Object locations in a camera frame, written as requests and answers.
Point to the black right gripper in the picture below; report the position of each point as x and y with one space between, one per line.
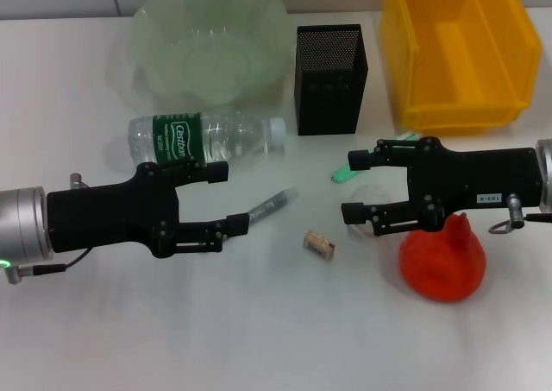
474 179

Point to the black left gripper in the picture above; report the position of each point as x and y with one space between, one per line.
108 214

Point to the mint green pen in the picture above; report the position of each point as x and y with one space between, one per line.
345 174

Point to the clear bottle with green label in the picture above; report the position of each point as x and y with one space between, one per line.
215 134

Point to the red-orange toy fruit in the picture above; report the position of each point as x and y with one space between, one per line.
444 266

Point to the grey glitter pen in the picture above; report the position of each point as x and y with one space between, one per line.
274 202

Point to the black mesh pen holder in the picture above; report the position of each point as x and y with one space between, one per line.
328 93

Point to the translucent green fruit plate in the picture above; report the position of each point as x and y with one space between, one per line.
207 46

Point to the small wine cork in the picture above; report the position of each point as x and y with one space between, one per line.
319 245

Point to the yellow plastic bin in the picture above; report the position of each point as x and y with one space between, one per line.
466 63

